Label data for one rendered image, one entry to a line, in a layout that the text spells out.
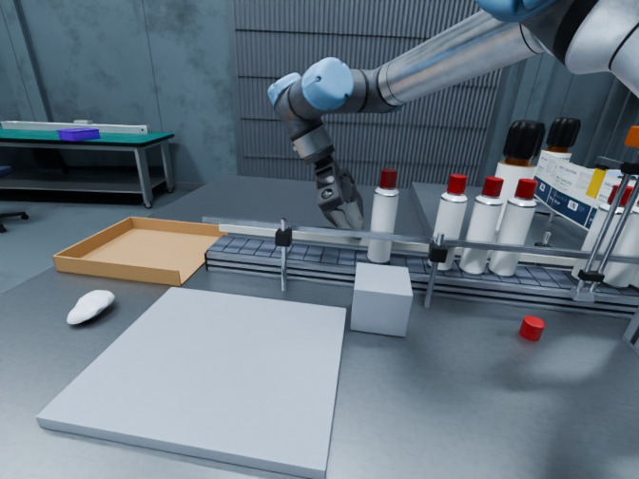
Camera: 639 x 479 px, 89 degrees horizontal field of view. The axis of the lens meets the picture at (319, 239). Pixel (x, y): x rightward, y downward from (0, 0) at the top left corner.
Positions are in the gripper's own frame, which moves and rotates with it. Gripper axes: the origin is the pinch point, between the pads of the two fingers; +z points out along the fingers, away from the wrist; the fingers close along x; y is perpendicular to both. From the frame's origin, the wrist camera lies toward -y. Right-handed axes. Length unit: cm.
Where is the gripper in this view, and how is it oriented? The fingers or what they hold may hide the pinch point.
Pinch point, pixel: (358, 236)
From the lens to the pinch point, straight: 73.6
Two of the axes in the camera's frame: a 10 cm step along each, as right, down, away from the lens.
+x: -8.7, 3.7, 3.1
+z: 4.6, 8.4, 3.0
